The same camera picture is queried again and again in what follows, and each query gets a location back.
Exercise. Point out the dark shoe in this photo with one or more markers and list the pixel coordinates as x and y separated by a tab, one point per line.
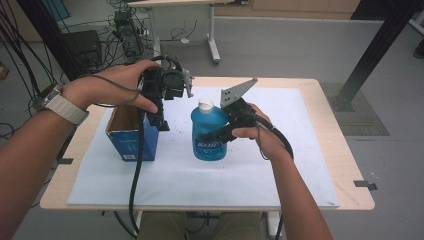
419	51

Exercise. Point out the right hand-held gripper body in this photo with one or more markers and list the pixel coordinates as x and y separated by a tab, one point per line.
240	113

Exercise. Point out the white background desk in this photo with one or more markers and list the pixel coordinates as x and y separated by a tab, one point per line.
213	33

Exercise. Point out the blue cardboard box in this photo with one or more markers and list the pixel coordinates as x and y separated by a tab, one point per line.
130	146

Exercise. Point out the wristwatch with white band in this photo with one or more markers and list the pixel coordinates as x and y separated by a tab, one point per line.
66	108

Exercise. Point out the white table leg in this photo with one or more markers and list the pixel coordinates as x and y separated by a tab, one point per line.
274	225

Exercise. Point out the person's leg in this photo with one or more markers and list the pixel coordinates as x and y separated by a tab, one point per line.
161	226
238	226

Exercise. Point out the white table mat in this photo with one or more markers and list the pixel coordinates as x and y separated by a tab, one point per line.
200	180

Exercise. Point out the black tape strip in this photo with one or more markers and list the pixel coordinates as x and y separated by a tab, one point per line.
65	161
365	185

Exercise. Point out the black computer tower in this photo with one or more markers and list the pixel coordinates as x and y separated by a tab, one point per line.
128	33

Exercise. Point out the white power plug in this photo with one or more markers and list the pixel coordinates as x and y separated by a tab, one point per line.
184	40

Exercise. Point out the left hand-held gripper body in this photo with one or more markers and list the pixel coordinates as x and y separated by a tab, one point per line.
166	80

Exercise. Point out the teal board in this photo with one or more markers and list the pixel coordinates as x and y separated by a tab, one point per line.
56	8

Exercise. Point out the person's left leg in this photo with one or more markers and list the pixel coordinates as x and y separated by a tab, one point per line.
161	226

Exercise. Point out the black equipment box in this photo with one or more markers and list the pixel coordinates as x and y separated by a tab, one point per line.
83	46

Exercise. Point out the person's right leg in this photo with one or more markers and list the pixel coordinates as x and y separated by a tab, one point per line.
238	226

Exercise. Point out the blue bottle with white cap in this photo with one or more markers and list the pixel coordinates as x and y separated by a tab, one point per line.
206	120

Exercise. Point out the person's right hand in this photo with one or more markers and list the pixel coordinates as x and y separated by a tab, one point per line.
266	136

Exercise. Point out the brown cardboard box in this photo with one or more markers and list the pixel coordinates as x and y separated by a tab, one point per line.
4	70

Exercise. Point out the person's left hand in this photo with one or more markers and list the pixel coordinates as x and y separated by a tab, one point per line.
110	91

